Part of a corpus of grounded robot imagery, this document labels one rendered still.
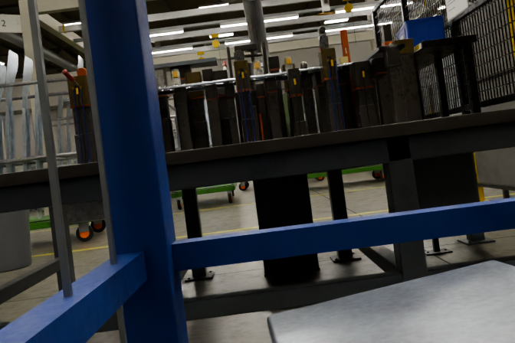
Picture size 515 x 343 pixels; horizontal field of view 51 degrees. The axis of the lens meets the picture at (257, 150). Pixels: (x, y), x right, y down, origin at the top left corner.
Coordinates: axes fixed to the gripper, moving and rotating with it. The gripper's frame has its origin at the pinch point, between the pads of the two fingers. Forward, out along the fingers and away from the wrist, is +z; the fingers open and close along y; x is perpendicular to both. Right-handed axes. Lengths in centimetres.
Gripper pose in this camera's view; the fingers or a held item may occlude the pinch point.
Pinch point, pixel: (325, 4)
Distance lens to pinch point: 252.1
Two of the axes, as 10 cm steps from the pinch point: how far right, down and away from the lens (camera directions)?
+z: 1.2, 9.9, -0.1
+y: 0.4, -0.1, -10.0
